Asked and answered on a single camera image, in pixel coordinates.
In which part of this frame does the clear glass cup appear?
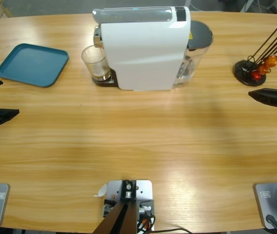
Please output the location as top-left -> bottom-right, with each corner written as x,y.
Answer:
81,45 -> 111,83

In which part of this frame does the grey coffee machine lever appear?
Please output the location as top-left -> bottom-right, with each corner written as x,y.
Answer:
92,6 -> 173,24

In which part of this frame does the orange coffee capsule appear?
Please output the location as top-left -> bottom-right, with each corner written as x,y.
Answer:
266,55 -> 277,67
258,63 -> 272,76

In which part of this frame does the white capsule coffee machine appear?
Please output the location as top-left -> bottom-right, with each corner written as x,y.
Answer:
93,6 -> 191,92

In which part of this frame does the black capsule holder with rods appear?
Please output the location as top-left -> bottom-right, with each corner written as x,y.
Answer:
232,16 -> 277,87

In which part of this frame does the teal plastic tray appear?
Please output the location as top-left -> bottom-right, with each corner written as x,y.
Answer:
0,43 -> 70,88

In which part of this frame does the clear water tank dark lid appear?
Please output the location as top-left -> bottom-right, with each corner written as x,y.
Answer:
174,20 -> 214,88

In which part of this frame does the metal drip tray grate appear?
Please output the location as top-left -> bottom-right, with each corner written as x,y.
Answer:
92,69 -> 118,87

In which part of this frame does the white tape scrap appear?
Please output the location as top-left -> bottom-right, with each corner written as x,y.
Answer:
93,184 -> 108,197

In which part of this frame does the white metal frame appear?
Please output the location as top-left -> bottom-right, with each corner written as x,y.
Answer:
240,0 -> 255,12

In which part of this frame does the dark brown camera post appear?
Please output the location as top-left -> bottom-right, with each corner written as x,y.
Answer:
92,179 -> 138,234

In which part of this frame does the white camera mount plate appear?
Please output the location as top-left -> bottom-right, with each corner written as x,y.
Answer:
106,179 -> 153,232

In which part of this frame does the black bracket with bolts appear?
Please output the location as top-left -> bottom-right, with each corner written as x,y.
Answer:
103,198 -> 155,218

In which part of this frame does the black power cable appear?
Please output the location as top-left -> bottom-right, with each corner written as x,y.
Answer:
152,228 -> 194,234

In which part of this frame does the orange cable connector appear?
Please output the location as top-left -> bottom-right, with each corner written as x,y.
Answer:
138,216 -> 155,231

